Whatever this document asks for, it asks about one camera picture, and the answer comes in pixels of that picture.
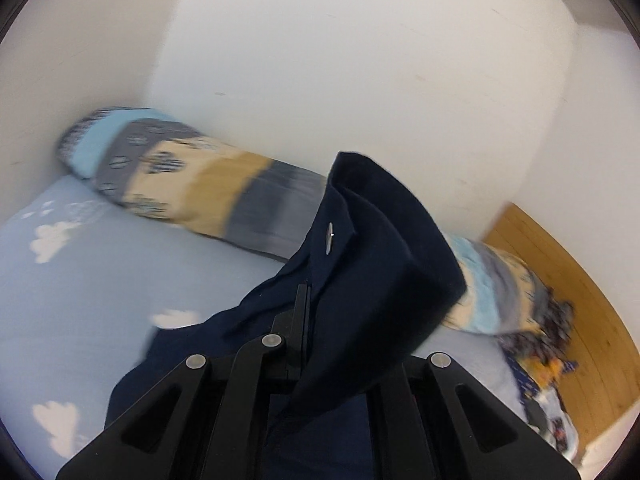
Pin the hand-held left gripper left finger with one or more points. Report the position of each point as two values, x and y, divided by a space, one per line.
250 385

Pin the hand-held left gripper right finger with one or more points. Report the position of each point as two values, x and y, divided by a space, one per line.
450 410

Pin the navy blue jacket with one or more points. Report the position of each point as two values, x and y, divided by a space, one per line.
375 260

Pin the crumpled printed blanket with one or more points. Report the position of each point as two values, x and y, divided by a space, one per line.
537 355

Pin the light blue cloud-print bed sheet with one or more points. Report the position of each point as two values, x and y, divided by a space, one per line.
100 285

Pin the long patchwork bolster pillow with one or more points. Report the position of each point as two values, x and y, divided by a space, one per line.
210 180

